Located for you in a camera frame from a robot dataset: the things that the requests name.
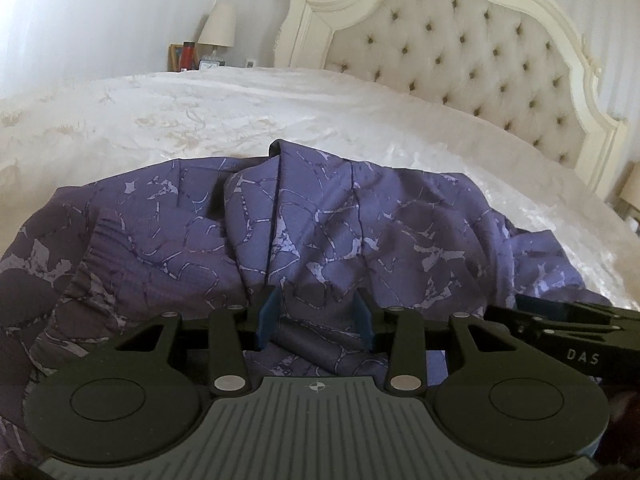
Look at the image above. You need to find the red bottle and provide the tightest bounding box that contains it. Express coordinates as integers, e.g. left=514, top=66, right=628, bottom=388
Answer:
left=179, top=41, right=196, bottom=72

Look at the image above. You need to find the purple patterned garment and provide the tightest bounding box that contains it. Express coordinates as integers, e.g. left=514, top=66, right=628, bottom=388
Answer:
left=1, top=141, right=598, bottom=465

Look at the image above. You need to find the cream bedspread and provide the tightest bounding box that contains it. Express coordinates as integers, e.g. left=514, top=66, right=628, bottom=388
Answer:
left=1, top=68, right=639, bottom=309

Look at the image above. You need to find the cream tufted headboard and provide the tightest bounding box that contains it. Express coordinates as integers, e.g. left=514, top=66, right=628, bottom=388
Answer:
left=274, top=0, right=628, bottom=198

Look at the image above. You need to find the white table lamp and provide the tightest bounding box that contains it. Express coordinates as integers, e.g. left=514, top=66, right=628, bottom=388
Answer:
left=198, top=2, right=236, bottom=63

